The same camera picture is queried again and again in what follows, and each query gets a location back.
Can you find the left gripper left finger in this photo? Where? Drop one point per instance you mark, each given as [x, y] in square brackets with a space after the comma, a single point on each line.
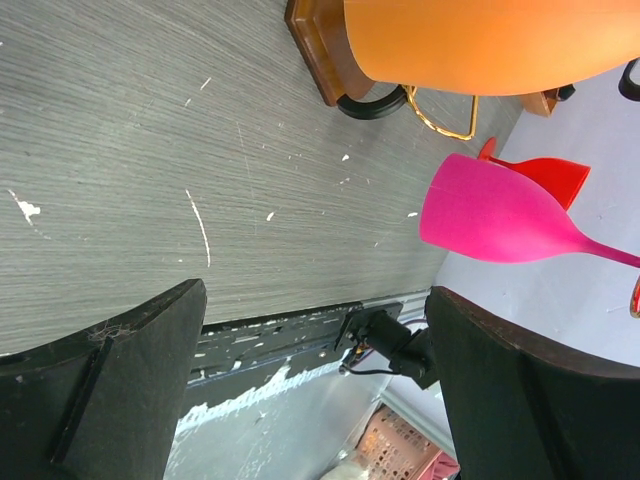
[102, 403]

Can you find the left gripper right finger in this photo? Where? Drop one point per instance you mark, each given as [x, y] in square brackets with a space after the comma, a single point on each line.
[523, 406]

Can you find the pink plastic basket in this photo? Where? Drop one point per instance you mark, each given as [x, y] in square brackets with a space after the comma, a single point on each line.
[392, 448]

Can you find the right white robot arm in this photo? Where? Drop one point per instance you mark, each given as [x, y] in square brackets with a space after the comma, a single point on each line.
[409, 353]

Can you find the pink wine glass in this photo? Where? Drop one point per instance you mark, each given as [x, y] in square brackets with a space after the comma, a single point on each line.
[490, 213]

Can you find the red wine glass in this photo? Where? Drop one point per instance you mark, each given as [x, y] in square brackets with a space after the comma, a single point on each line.
[563, 179]

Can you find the orange wine glass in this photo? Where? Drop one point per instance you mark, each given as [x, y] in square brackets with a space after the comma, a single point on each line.
[491, 48]

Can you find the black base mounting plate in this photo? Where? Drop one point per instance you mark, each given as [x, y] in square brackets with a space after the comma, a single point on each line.
[308, 338]

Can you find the gold wire wine glass rack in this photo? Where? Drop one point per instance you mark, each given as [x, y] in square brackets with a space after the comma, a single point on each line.
[319, 30]

